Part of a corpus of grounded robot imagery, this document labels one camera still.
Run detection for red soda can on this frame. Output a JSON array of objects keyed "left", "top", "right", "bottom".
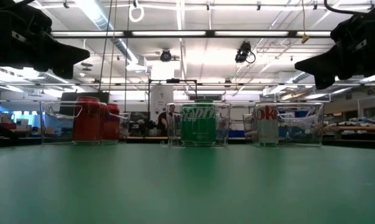
[
  {"left": 72, "top": 96, "right": 101, "bottom": 144},
  {"left": 99, "top": 103, "right": 121, "bottom": 142}
]

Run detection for white cylindrical tank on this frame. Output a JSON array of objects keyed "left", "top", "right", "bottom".
[{"left": 149, "top": 84, "right": 175, "bottom": 124}]

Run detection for clear plastic bin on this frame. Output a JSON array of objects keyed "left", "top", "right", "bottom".
[
  {"left": 243, "top": 101, "right": 325, "bottom": 148},
  {"left": 39, "top": 100, "right": 131, "bottom": 146},
  {"left": 165, "top": 101, "right": 233, "bottom": 148}
]

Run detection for person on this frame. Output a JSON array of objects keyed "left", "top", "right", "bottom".
[{"left": 157, "top": 104, "right": 179, "bottom": 131}]

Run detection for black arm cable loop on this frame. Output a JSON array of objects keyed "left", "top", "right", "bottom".
[{"left": 323, "top": 0, "right": 367, "bottom": 16}]

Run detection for black overhead beam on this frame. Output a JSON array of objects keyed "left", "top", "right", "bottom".
[{"left": 50, "top": 29, "right": 333, "bottom": 39}]

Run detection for green table mat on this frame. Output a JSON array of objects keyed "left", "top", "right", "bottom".
[{"left": 0, "top": 141, "right": 375, "bottom": 224}]

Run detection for black table frame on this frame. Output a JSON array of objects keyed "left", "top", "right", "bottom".
[{"left": 0, "top": 136, "right": 375, "bottom": 149}]

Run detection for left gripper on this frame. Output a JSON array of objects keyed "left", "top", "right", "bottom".
[{"left": 19, "top": 4, "right": 91, "bottom": 80}]

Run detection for wooden workbench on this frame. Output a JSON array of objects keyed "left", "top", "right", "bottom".
[{"left": 330, "top": 124, "right": 375, "bottom": 141}]

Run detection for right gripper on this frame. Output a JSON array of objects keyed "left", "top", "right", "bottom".
[{"left": 294, "top": 14, "right": 371, "bottom": 90}]

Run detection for black round ceiling camera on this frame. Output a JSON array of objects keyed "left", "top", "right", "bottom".
[{"left": 159, "top": 49, "right": 173, "bottom": 63}]

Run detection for white cable ring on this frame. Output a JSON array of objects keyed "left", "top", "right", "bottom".
[{"left": 128, "top": 0, "right": 146, "bottom": 23}]

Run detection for black camera with cable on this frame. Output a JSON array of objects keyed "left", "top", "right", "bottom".
[{"left": 234, "top": 40, "right": 257, "bottom": 64}]

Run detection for silver soda can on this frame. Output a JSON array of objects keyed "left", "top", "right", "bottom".
[{"left": 254, "top": 104, "right": 280, "bottom": 146}]

